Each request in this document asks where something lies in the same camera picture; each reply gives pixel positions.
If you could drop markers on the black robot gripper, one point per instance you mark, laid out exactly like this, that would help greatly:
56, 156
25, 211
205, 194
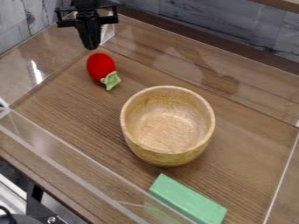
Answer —
85, 11

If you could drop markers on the black table leg bracket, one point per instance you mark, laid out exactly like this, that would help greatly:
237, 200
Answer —
44, 208

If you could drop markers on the light wooden bowl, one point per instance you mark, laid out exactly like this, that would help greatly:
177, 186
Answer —
168, 123

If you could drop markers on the green rectangular block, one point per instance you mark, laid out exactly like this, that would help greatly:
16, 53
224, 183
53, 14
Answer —
196, 207

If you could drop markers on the clear acrylic corner bracket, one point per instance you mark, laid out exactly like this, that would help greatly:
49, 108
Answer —
105, 34

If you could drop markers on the clear acrylic front wall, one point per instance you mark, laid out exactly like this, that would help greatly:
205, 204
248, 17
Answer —
85, 186

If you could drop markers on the red plush strawberry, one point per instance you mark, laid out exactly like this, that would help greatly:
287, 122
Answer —
101, 70

